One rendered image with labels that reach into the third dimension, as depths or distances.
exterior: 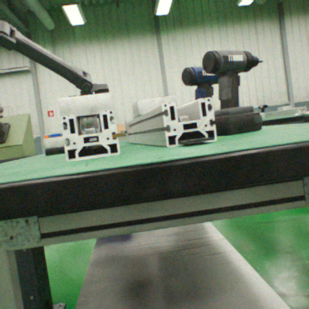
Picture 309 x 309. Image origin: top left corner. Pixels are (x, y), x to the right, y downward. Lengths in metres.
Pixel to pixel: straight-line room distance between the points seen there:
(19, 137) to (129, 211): 1.27
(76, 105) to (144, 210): 0.32
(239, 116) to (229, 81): 0.09
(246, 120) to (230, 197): 0.47
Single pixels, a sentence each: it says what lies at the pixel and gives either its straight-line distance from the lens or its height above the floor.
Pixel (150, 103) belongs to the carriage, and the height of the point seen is 0.89.
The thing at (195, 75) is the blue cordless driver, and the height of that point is 0.97.
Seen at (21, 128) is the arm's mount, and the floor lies 0.91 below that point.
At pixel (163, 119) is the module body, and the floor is 0.83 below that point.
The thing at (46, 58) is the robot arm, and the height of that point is 1.15.
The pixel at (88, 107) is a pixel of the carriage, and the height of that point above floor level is 0.88.
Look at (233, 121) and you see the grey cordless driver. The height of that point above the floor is 0.81.
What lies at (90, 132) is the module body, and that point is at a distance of 0.74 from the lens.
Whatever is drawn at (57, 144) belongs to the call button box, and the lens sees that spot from 1.35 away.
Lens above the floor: 0.81
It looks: 3 degrees down
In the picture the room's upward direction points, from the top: 8 degrees counter-clockwise
